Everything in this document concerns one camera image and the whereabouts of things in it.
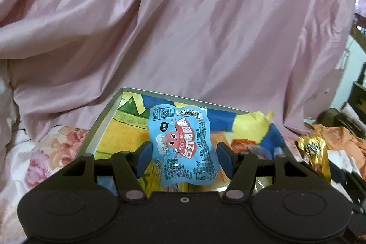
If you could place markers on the dark wooden cabinet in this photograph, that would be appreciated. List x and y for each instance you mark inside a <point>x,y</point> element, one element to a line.
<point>357,96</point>

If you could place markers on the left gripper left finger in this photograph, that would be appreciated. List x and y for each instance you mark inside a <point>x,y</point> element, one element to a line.
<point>128,167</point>

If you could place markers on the yellow candy bar packet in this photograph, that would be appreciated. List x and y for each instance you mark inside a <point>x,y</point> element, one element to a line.
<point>150,181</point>

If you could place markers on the blue cartoon snack packet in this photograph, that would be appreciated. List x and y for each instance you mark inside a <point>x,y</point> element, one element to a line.
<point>182,149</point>

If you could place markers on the orange cloth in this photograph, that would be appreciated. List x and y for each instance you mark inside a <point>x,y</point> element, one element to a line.
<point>341,139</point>

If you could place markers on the floral quilt bedspread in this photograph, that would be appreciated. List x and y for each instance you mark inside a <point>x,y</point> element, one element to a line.
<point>27,164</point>

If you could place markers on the pink satin curtain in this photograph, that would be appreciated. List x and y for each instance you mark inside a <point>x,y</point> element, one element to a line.
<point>67,58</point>

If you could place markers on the grey shallow snack box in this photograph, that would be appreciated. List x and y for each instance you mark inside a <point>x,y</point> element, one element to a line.
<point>123,125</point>

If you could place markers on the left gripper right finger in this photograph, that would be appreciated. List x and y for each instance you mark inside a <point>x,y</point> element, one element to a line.
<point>244,177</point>

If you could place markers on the golden snack packet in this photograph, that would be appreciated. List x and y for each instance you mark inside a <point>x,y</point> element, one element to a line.
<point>313,147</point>

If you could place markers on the sandwich bread packet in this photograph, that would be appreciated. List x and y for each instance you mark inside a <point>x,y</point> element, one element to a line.
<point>221,148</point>

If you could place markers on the wooden framed window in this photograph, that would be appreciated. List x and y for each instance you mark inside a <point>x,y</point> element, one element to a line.
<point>358,30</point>

